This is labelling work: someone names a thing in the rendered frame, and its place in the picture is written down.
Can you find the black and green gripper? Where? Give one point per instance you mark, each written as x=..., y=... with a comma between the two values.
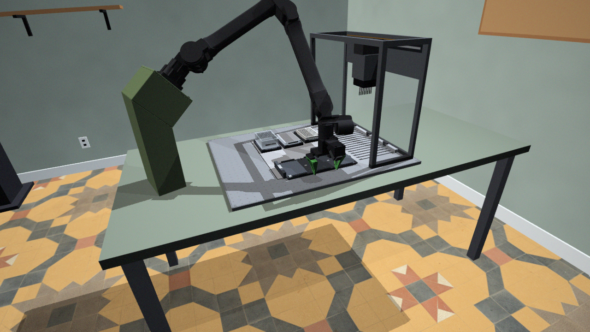
x=314, y=152

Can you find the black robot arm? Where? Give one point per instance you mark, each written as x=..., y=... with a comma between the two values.
x=194, y=56

